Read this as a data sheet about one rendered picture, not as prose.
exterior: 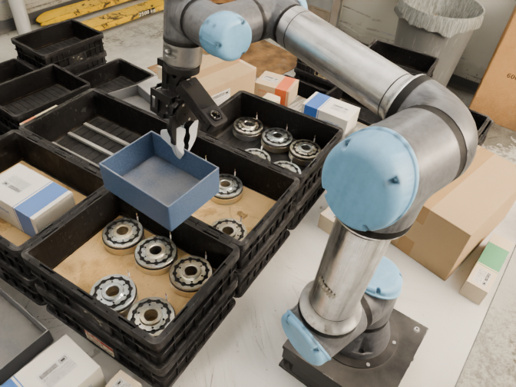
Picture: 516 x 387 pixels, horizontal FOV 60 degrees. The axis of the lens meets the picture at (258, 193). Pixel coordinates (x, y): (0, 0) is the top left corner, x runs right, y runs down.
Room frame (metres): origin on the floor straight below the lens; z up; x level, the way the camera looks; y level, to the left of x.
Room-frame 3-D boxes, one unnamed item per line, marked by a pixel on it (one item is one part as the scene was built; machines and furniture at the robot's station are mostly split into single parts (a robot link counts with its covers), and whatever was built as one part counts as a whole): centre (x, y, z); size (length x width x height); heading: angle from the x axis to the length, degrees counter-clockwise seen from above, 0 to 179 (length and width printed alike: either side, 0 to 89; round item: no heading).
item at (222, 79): (1.64, 0.24, 0.78); 0.30 x 0.22 x 0.16; 139
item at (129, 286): (0.58, 0.31, 0.86); 0.10 x 0.10 x 0.01
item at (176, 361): (0.64, 0.27, 0.76); 0.40 x 0.30 x 0.12; 62
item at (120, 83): (2.15, 0.86, 0.31); 0.40 x 0.30 x 0.34; 147
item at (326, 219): (1.07, -0.30, 0.73); 0.24 x 0.06 x 0.06; 141
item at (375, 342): (0.57, -0.26, 0.85); 0.15 x 0.15 x 0.10
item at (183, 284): (0.65, 0.14, 0.86); 0.10 x 0.10 x 0.01
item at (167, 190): (0.71, 0.21, 1.10); 0.20 x 0.15 x 0.07; 57
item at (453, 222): (1.07, -0.59, 0.80); 0.40 x 0.30 x 0.20; 137
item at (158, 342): (0.64, 0.27, 0.92); 0.40 x 0.30 x 0.02; 62
